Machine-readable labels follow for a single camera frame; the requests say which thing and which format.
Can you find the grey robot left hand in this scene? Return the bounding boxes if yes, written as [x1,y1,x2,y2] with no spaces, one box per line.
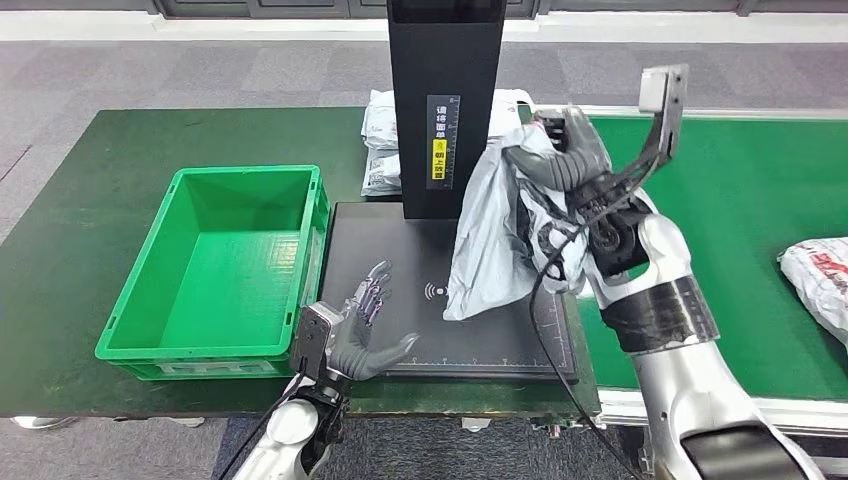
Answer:
[329,259,421,382]

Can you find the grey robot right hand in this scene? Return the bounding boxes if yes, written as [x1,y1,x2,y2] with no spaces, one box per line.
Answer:
[504,105,615,195]

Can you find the grey parcel black print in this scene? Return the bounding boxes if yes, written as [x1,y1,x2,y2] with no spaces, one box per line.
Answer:
[442,122,598,323]

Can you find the large grey parcel red print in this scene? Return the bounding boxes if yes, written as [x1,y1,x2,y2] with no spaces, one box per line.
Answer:
[778,237,848,352]

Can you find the green conveyor belt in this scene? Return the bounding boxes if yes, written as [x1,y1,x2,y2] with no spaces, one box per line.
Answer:
[533,115,848,402]

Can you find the flat grey stacked parcel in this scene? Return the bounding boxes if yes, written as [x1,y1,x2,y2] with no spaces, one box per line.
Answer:
[360,146,403,198]
[360,89,533,152]

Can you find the green plastic crate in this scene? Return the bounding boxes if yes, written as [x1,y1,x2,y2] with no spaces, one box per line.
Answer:
[95,165,331,382]

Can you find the black scanner column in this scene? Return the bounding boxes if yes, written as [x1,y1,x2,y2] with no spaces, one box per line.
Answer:
[387,0,506,221]

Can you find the dark cabinet doors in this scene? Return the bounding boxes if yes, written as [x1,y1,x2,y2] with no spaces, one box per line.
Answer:
[153,0,760,21]

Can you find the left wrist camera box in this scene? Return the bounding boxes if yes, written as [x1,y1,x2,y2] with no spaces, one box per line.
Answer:
[289,301,344,379]

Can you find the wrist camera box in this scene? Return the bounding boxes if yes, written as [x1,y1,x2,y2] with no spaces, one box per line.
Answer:
[289,301,344,379]
[619,64,690,183]

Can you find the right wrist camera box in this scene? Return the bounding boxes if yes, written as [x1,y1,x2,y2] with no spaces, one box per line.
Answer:
[619,64,690,183]

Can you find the black scanner base plate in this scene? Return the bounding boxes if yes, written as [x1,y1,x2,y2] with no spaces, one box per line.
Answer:
[319,201,579,386]

